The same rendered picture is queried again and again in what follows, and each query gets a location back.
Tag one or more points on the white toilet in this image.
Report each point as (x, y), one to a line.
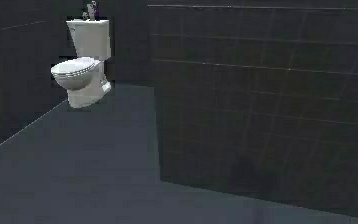
(87, 60)

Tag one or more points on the grey and purple bottle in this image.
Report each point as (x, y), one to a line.
(92, 11)

